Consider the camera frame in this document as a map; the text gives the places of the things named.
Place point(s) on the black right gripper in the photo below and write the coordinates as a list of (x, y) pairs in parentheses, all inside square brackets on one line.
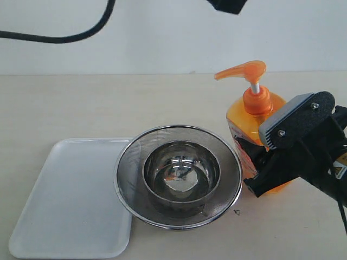
[(326, 148)]

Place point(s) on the orange pump soap bottle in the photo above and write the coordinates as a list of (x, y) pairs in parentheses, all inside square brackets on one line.
[(248, 112)]

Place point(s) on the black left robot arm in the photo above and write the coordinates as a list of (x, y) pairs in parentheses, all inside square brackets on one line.
[(228, 6)]

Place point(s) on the small stainless steel bowl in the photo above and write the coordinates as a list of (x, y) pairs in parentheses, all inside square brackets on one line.
[(181, 174)]

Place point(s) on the steel mesh strainer basket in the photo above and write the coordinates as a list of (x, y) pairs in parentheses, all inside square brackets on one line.
[(131, 190)]

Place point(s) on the white plastic tray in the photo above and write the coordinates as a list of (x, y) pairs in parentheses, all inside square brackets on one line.
[(73, 211)]

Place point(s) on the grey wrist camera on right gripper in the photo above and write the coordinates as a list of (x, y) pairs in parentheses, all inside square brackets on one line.
[(296, 119)]

